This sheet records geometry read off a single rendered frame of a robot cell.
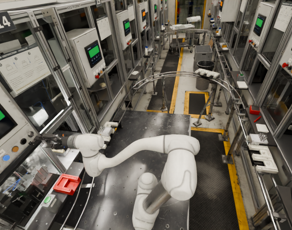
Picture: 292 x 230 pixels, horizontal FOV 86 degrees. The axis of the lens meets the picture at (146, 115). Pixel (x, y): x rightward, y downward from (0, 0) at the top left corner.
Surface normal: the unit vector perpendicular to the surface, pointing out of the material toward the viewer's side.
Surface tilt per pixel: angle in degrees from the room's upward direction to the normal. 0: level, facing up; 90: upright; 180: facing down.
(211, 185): 0
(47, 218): 0
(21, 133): 90
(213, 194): 0
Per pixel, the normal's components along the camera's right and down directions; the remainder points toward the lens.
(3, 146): 0.97, 0.07
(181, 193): -0.12, 0.57
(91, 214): -0.09, -0.76
